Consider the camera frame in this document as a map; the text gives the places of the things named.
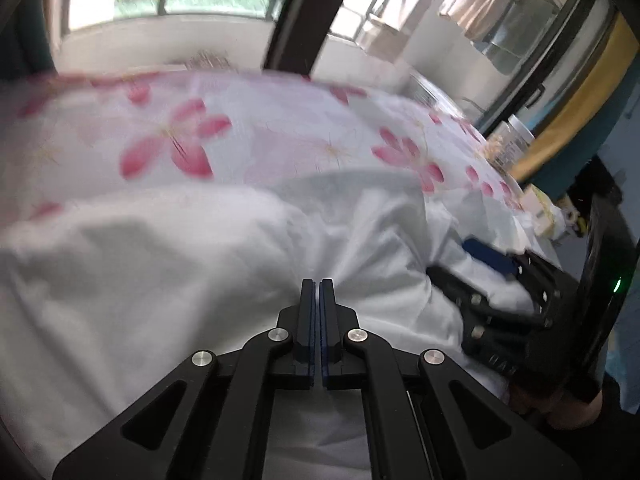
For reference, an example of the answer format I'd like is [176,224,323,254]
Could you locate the white air conditioner unit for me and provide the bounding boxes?
[402,72,463,117]

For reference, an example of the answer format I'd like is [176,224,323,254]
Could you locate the person right hand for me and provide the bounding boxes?
[509,386,603,430]

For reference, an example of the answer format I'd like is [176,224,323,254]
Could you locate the floral pink white bedsheet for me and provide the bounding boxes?
[1,70,544,248]

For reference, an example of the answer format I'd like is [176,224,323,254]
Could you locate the dried potted plant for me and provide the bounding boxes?
[184,50,233,70]

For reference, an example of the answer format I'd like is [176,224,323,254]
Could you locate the yellow tissue box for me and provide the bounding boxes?
[518,184,566,240]

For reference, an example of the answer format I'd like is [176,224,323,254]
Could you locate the white hooded sun jacket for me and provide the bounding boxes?
[1,169,540,478]

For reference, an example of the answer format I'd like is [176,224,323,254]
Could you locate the clear plastic snack jar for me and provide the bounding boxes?
[490,115,535,172]

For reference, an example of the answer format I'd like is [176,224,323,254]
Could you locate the hanging clothes on balcony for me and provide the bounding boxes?
[438,0,560,76]

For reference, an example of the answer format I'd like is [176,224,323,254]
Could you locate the yellow curtain right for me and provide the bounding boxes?
[510,12,639,182]

